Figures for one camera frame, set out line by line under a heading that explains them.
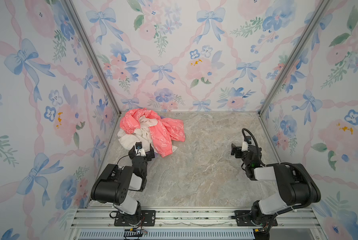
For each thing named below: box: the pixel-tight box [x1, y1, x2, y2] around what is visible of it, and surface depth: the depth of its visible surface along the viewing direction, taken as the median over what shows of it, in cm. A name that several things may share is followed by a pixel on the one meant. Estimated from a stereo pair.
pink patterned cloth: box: [120, 107, 186, 158], surface depth 101 cm
